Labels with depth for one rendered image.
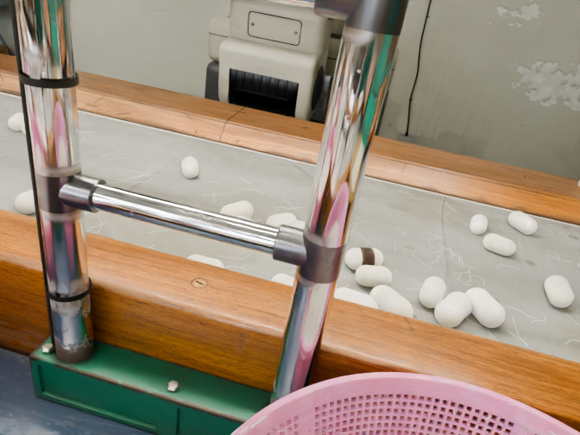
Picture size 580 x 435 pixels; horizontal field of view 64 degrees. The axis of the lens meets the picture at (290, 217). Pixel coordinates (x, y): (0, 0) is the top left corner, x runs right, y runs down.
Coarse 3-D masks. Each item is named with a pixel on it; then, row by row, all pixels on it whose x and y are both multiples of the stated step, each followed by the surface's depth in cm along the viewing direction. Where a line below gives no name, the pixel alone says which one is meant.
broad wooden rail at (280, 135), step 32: (0, 64) 71; (96, 96) 66; (128, 96) 67; (160, 96) 70; (192, 96) 72; (160, 128) 64; (192, 128) 64; (224, 128) 64; (256, 128) 64; (288, 128) 66; (320, 128) 68; (384, 160) 61; (416, 160) 62; (448, 160) 64; (480, 160) 67; (448, 192) 59; (480, 192) 59; (512, 192) 59; (544, 192) 59; (576, 192) 61; (576, 224) 57
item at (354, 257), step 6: (348, 252) 40; (354, 252) 40; (360, 252) 40; (378, 252) 41; (348, 258) 40; (354, 258) 40; (360, 258) 40; (378, 258) 40; (348, 264) 40; (354, 264) 40; (360, 264) 40; (378, 264) 40
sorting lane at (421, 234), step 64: (0, 128) 56; (128, 128) 63; (0, 192) 43; (192, 192) 49; (256, 192) 52; (384, 192) 57; (256, 256) 40; (384, 256) 44; (448, 256) 46; (512, 256) 48; (576, 256) 50; (512, 320) 38; (576, 320) 39
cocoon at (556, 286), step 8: (552, 280) 41; (560, 280) 41; (552, 288) 40; (560, 288) 40; (568, 288) 40; (552, 296) 40; (560, 296) 40; (568, 296) 40; (552, 304) 41; (560, 304) 40; (568, 304) 40
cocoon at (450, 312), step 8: (448, 296) 37; (456, 296) 36; (464, 296) 36; (440, 304) 36; (448, 304) 35; (456, 304) 35; (464, 304) 36; (440, 312) 35; (448, 312) 35; (456, 312) 35; (464, 312) 35; (440, 320) 35; (448, 320) 35; (456, 320) 35
